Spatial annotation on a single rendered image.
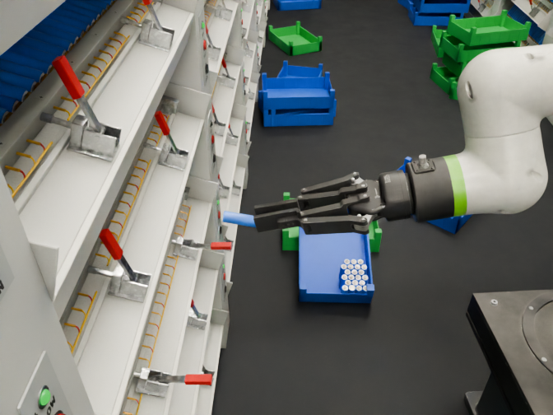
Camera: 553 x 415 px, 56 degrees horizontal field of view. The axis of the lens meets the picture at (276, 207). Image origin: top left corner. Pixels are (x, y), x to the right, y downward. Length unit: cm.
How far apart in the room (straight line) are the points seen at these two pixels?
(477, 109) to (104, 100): 49
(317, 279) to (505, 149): 85
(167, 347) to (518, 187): 54
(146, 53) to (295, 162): 139
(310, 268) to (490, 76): 91
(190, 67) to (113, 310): 47
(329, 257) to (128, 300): 101
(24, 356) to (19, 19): 20
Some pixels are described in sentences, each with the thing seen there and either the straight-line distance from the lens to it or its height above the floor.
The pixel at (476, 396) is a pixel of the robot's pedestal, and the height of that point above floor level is 2.
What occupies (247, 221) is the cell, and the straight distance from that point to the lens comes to 83.
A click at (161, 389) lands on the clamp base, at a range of 75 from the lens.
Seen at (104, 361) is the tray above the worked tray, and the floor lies 66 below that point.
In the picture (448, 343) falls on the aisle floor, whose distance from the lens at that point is 146.
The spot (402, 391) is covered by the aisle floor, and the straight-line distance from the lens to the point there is 134.
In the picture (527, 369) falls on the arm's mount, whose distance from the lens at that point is 101.
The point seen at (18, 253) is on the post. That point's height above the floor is 90.
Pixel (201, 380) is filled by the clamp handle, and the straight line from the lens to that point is 73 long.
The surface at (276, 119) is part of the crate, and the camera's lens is 227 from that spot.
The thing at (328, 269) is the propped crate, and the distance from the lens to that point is 153.
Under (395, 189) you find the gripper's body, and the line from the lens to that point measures 78.
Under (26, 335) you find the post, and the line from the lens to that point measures 35.
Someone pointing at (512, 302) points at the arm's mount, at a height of 34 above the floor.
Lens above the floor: 110
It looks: 37 degrees down
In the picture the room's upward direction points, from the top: straight up
